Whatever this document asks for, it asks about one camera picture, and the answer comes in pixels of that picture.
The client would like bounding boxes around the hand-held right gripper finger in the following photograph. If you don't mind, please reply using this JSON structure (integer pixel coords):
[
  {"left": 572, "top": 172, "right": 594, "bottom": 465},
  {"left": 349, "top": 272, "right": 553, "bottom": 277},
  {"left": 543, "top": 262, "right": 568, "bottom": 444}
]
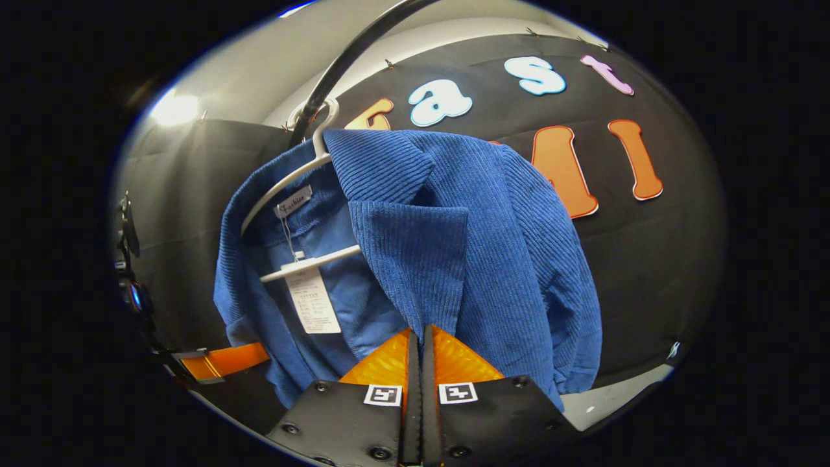
[
  {"left": 266, "top": 328, "right": 423, "bottom": 467},
  {"left": 421, "top": 324, "right": 581, "bottom": 467}
]

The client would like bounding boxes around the blue corduroy jacket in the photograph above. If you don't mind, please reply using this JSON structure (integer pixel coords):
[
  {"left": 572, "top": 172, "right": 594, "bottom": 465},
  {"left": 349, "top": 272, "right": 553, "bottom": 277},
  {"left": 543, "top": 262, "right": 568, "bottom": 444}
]
[{"left": 213, "top": 128, "right": 604, "bottom": 413}]

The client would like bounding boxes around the white plastic clothes hanger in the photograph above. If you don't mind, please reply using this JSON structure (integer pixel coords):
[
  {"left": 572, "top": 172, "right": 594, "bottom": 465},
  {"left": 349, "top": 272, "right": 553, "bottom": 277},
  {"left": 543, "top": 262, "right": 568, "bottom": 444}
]
[{"left": 240, "top": 97, "right": 364, "bottom": 284}]

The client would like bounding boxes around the black metal clothes rack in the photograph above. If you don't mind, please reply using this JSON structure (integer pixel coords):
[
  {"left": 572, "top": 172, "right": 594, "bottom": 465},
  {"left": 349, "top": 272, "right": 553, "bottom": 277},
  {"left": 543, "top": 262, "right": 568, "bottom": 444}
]
[{"left": 289, "top": 0, "right": 442, "bottom": 147}]

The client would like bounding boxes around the ceiling light panel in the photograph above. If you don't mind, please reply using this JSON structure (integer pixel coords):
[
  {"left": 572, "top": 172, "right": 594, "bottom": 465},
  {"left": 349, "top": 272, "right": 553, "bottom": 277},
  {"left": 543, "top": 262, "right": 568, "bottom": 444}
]
[{"left": 151, "top": 93, "right": 200, "bottom": 128}]

